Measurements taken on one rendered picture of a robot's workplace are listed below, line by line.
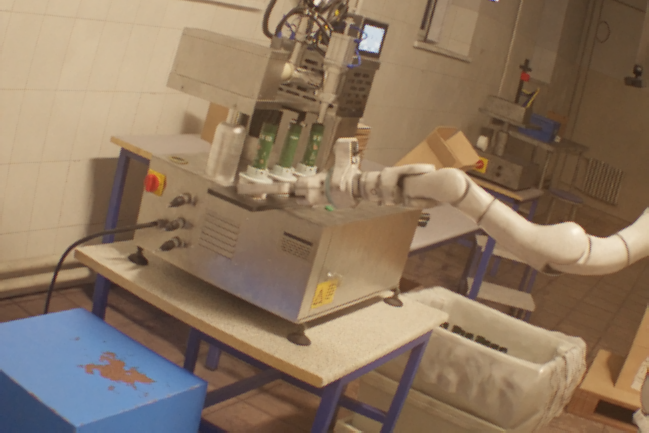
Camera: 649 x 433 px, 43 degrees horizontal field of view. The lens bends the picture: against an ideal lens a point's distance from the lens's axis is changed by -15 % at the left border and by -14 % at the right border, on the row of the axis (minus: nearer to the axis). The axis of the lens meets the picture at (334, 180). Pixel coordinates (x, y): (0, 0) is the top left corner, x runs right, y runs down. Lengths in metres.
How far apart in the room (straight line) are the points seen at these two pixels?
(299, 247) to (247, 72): 0.40
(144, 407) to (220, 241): 0.48
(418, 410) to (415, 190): 1.13
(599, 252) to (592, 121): 10.50
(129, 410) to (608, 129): 10.83
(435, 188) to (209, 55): 0.66
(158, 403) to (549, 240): 0.88
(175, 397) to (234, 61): 0.78
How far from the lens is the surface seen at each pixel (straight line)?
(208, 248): 2.11
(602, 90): 12.28
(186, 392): 2.00
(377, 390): 2.83
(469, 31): 7.69
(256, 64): 2.07
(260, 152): 1.96
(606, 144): 12.25
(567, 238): 1.77
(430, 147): 3.82
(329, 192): 1.86
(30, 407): 1.79
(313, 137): 2.14
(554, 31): 11.03
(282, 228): 2.01
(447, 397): 2.74
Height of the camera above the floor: 1.46
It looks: 10 degrees down
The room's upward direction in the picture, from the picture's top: 16 degrees clockwise
